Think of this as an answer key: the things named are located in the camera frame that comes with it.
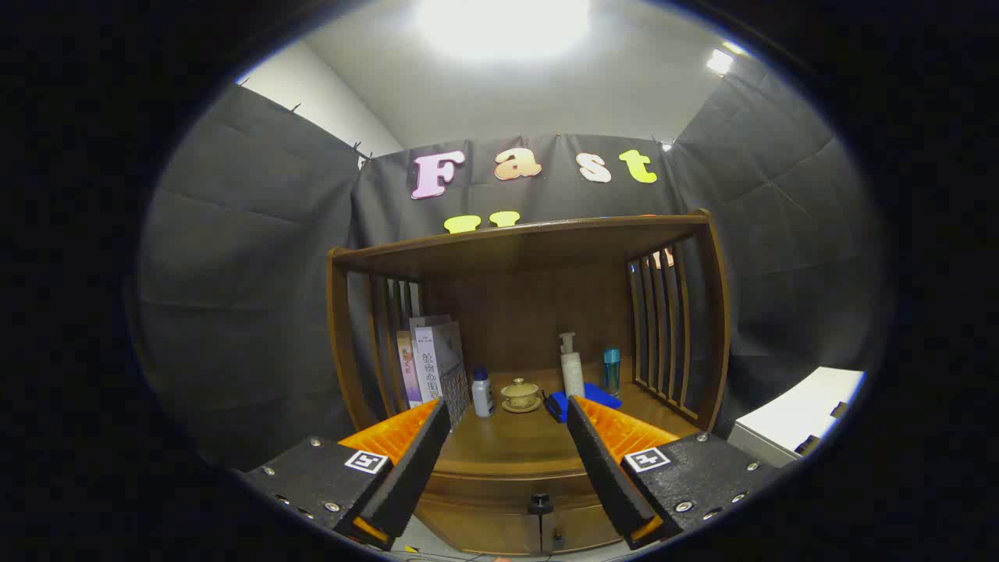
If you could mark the yellow lidded teacup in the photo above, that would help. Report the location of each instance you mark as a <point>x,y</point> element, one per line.
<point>520,394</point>

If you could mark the large ceiling light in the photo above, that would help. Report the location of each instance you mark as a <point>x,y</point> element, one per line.
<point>503,23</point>

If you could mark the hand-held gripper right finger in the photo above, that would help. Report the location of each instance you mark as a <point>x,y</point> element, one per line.
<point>605,468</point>

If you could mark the blue translucent bottle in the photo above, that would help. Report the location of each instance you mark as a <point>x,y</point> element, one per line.
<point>611,373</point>

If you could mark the brown wooden cabinet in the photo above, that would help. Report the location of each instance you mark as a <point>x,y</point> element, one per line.
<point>531,304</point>

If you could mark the white bottle blue cap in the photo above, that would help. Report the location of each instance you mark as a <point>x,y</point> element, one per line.
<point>482,398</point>

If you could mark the thick white patterned book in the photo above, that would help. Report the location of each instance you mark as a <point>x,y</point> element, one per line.
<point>449,367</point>

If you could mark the small ceiling light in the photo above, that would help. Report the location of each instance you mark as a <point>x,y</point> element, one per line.
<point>719,61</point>

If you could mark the wooden countertop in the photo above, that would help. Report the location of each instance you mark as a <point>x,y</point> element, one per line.
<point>507,445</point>

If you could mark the brown wooden drawer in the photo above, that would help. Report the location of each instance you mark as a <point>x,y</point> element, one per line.
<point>484,496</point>

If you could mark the white pump bottle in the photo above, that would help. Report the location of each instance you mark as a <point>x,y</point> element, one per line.
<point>573,375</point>

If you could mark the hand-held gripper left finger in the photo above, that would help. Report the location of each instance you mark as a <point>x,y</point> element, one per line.
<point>414,468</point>

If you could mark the blue folded cloth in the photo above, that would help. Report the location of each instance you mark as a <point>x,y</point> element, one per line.
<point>601,396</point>

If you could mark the purple spine book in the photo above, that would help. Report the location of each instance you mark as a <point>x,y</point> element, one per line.
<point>405,367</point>

